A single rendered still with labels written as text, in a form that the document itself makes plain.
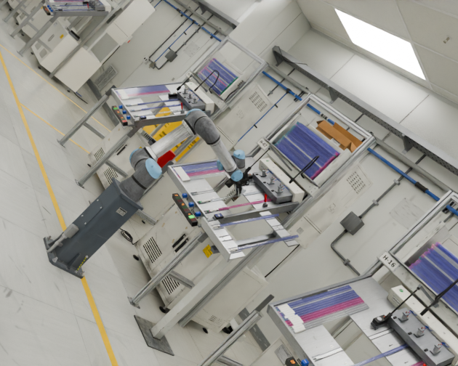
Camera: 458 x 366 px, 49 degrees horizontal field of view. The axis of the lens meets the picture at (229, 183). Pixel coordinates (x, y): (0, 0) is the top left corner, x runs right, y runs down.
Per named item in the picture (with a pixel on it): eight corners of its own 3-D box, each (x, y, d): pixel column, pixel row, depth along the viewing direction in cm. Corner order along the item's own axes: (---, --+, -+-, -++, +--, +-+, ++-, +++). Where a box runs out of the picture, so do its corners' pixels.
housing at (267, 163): (291, 210, 354) (295, 193, 346) (256, 174, 389) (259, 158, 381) (300, 208, 357) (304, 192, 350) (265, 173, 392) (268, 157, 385)
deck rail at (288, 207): (206, 228, 321) (207, 221, 318) (205, 226, 323) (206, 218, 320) (297, 210, 354) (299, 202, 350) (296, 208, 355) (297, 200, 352)
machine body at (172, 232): (159, 313, 345) (223, 250, 341) (128, 250, 395) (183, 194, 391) (212, 338, 390) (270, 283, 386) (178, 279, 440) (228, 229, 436)
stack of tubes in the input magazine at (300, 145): (311, 179, 348) (339, 152, 346) (272, 144, 385) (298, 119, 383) (318, 187, 357) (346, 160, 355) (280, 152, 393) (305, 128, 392)
